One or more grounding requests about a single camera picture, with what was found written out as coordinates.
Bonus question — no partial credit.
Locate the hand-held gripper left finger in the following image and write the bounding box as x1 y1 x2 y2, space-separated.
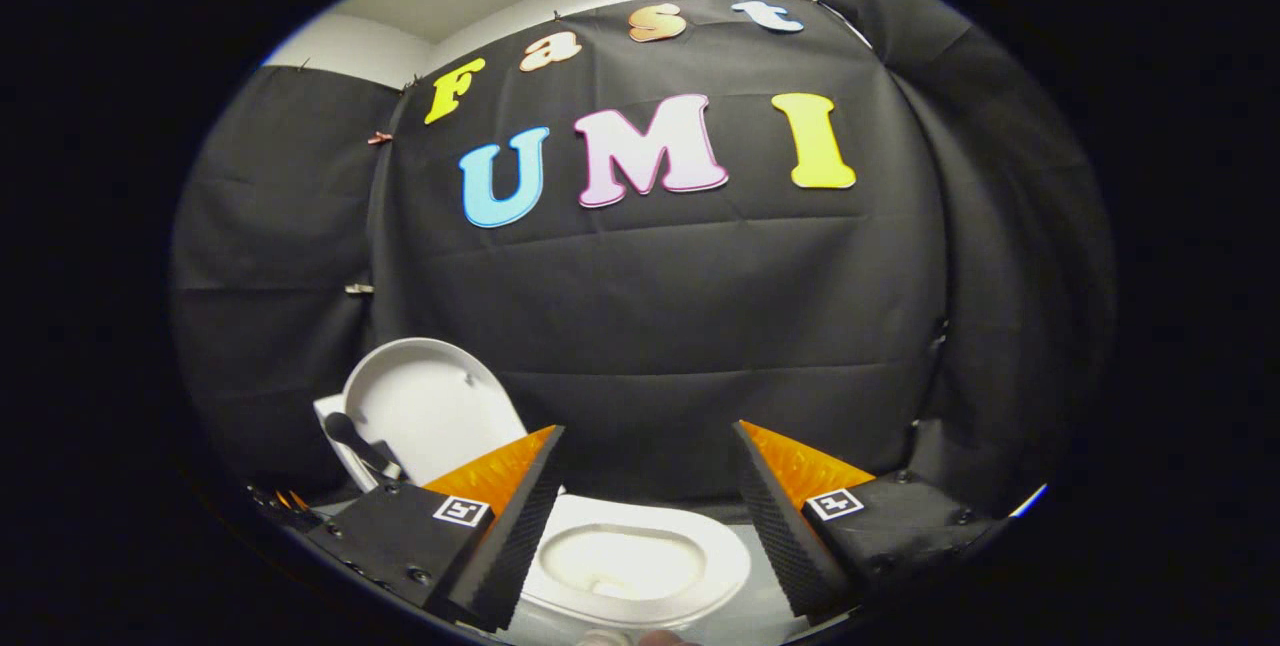
300 424 566 632

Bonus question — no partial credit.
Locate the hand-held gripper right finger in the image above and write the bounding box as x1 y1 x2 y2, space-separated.
733 419 1011 622

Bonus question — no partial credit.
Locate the white toilet lid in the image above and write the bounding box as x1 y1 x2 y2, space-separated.
342 338 528 487

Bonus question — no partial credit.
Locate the black round lid handle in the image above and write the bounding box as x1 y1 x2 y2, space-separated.
323 412 403 482

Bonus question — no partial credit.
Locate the white toilet seat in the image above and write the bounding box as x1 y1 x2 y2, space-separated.
520 494 753 630

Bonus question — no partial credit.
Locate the white ceramic toilet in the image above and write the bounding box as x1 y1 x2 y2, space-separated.
313 394 753 637

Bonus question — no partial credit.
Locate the black backdrop cloth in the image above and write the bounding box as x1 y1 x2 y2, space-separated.
170 0 1116 527

